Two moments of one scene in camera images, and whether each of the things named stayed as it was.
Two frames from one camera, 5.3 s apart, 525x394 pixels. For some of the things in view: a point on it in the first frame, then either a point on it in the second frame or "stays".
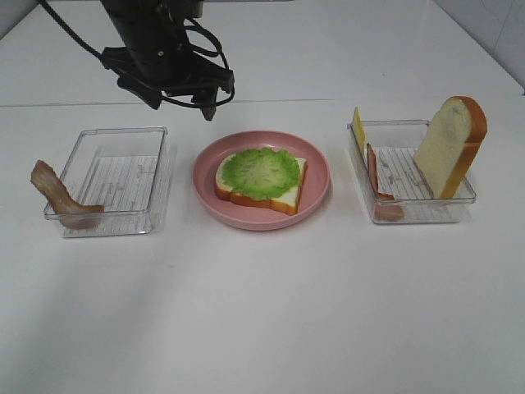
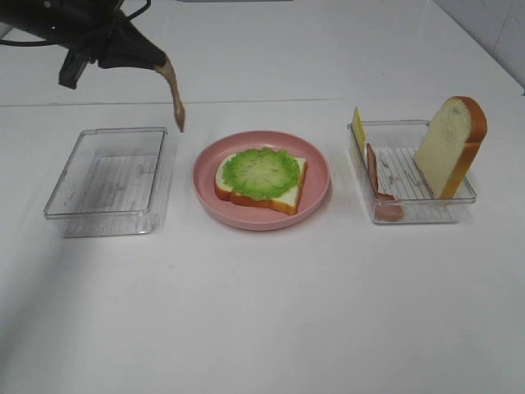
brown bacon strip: [70, 213] to [168, 71]
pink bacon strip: [386, 208] stays
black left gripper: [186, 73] to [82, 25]
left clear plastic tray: [120, 169] stays
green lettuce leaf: [261, 172] stays
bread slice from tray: [287, 202] stays
